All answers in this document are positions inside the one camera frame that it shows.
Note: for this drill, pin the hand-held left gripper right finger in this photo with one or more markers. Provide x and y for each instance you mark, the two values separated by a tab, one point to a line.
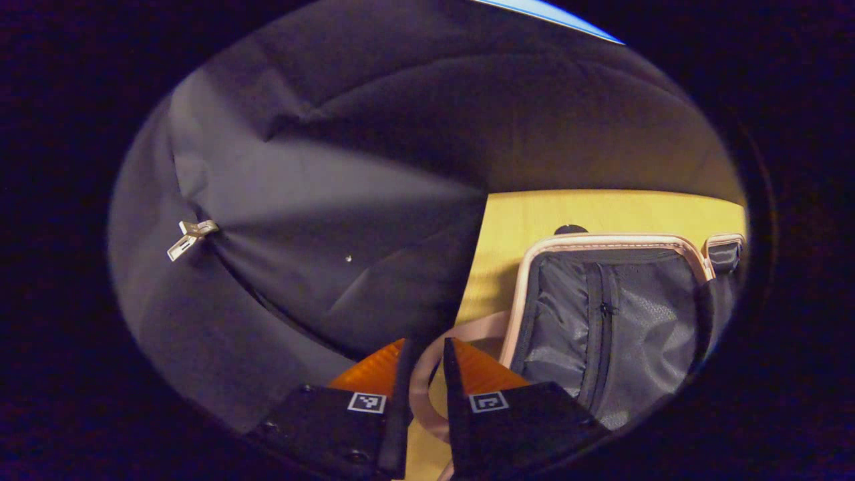
457	427

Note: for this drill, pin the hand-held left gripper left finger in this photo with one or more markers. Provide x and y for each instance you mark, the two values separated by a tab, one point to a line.
398	414

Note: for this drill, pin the pink suitcase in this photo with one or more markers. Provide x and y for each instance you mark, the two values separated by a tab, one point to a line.
568	321

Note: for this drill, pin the black backdrop cloth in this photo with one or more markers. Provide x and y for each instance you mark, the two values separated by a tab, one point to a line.
334	167

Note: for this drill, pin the ceiling light strip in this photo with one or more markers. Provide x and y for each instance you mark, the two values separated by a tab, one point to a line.
554	17

